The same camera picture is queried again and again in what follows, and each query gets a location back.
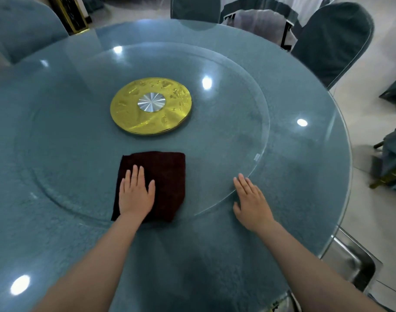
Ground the metal tray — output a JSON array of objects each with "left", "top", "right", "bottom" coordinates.
[{"left": 321, "top": 225, "right": 382, "bottom": 293}]

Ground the round glass turntable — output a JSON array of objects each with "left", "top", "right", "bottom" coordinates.
[{"left": 14, "top": 42, "right": 271, "bottom": 224}]

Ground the dark red cloth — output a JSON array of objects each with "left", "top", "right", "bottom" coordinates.
[{"left": 111, "top": 151, "right": 187, "bottom": 224}]

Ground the person's left hand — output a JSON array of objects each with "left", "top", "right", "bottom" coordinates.
[{"left": 118, "top": 164, "right": 156, "bottom": 222}]

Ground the round blue table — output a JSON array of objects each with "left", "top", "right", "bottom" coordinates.
[{"left": 0, "top": 18, "right": 353, "bottom": 312}]

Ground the yellow round disc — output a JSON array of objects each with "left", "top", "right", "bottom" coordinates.
[{"left": 110, "top": 77, "right": 193, "bottom": 136}]

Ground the person's right forearm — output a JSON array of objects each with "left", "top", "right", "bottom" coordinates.
[{"left": 257, "top": 221, "right": 386, "bottom": 312}]

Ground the person's right hand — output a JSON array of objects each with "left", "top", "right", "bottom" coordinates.
[{"left": 233, "top": 173, "right": 277, "bottom": 235}]

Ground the person's left forearm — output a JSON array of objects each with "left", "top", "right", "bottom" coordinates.
[{"left": 32, "top": 214, "right": 143, "bottom": 312}]

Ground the round white clothed table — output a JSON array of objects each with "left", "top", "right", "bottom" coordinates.
[{"left": 219, "top": 0, "right": 335, "bottom": 51}]

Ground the gold standing bin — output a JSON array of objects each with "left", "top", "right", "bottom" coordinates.
[{"left": 47, "top": 0, "right": 90, "bottom": 36}]

